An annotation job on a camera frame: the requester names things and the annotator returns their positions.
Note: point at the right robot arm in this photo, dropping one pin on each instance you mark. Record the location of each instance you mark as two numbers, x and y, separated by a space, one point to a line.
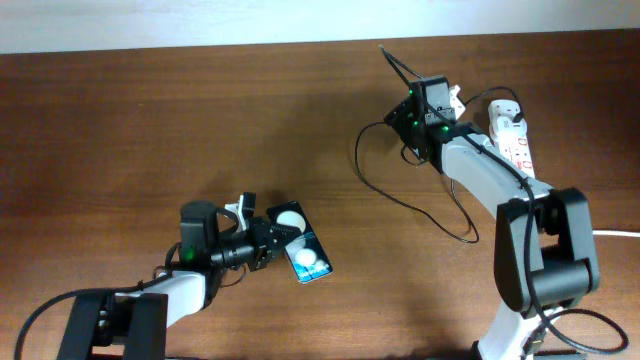
545 260

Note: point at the white USB charger plug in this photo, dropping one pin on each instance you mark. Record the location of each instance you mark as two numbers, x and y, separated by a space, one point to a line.
507 126

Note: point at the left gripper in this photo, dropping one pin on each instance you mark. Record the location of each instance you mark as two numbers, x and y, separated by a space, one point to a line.
261 230

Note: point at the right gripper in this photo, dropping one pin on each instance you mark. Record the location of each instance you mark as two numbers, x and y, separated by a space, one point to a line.
399 116

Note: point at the white power strip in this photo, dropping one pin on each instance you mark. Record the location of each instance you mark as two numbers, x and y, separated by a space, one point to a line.
517 151

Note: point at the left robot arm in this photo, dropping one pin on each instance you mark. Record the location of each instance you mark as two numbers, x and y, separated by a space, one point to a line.
214 240

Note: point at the black Galaxy flip phone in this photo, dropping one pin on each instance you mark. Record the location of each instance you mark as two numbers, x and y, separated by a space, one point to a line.
305 253

